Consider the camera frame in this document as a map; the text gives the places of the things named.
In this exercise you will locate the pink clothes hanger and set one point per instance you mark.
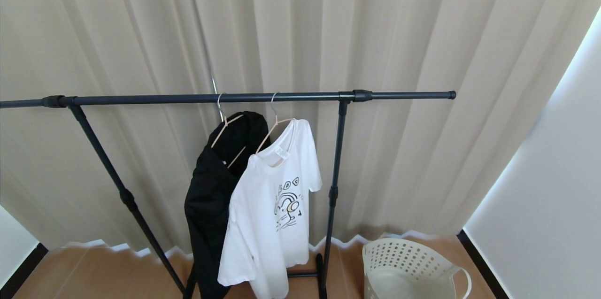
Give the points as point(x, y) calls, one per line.
point(267, 137)
point(219, 132)

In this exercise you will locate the white garment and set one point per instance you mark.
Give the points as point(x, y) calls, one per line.
point(263, 224)

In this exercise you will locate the black shorts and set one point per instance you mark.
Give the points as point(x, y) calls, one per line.
point(206, 205)

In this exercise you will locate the black clothes rack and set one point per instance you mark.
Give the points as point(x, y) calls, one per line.
point(141, 99)

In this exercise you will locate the white laundry basket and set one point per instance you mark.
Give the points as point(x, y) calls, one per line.
point(404, 261)

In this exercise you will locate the beige curtain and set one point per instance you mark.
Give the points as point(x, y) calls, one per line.
point(422, 17)

